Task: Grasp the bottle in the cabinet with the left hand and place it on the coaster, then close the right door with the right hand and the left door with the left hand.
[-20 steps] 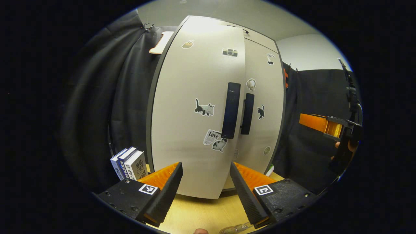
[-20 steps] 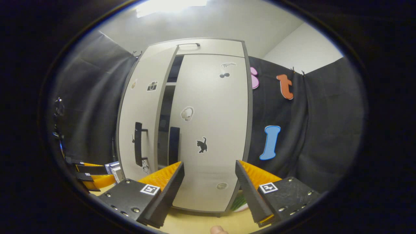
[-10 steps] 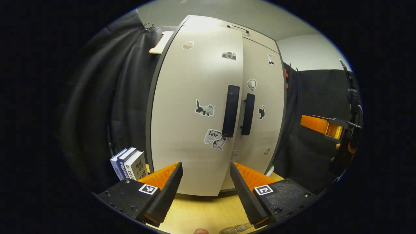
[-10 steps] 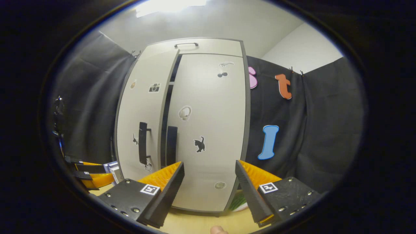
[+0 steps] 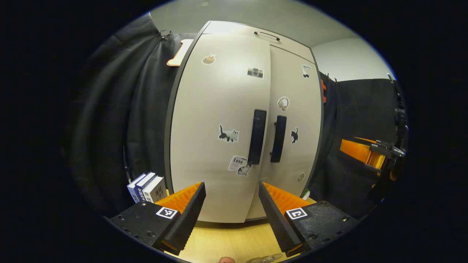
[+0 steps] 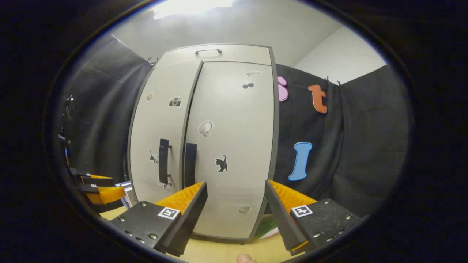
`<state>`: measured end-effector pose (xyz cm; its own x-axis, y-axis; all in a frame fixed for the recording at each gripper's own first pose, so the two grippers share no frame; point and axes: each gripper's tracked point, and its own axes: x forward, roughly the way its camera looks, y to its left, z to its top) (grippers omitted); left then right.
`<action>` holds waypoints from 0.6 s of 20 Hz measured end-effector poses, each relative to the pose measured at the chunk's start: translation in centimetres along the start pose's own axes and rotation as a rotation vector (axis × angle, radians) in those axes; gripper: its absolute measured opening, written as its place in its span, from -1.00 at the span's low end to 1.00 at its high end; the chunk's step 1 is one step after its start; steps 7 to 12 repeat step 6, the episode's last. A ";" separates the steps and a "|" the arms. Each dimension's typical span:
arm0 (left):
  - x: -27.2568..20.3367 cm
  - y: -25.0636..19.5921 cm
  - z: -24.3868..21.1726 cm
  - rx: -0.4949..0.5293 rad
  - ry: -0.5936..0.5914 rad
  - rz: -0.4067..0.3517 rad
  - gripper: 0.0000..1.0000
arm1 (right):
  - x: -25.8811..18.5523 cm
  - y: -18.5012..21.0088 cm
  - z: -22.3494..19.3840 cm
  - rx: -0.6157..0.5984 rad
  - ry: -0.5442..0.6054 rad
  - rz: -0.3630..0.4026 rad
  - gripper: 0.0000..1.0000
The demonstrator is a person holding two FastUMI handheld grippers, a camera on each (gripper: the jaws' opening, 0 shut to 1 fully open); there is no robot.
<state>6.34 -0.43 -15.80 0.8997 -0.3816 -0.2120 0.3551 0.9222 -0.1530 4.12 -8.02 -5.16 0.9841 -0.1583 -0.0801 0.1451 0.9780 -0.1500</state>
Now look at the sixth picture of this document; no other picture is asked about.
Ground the black left door handle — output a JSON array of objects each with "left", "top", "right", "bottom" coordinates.
[{"left": 158, "top": 138, "right": 172, "bottom": 184}]

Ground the white cabinet drawer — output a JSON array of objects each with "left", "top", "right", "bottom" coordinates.
[{"left": 154, "top": 45, "right": 273, "bottom": 68}]

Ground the grey and white cabinet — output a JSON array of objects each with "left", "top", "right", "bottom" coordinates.
[{"left": 126, "top": 43, "right": 280, "bottom": 244}]

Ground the white cabinet door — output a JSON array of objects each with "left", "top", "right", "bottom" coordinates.
[
  {"left": 129, "top": 60, "right": 203, "bottom": 205},
  {"left": 182, "top": 61, "right": 275, "bottom": 240}
]

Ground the white blue printed box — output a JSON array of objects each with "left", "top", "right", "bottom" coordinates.
[{"left": 116, "top": 181, "right": 135, "bottom": 209}]

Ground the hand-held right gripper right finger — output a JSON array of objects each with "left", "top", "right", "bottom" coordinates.
[{"left": 264, "top": 180, "right": 361, "bottom": 256}]

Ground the black door handle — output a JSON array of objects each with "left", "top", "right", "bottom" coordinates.
[
  {"left": 158, "top": 138, "right": 172, "bottom": 184},
  {"left": 184, "top": 142, "right": 198, "bottom": 188}
]

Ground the watermelon slice toy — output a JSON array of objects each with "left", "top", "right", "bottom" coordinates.
[{"left": 255, "top": 216, "right": 280, "bottom": 239}]

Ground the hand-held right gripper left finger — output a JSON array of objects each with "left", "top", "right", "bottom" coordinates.
[{"left": 110, "top": 182, "right": 208, "bottom": 257}]

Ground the black right door handle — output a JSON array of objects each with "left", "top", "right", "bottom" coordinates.
[{"left": 184, "top": 142, "right": 198, "bottom": 188}]

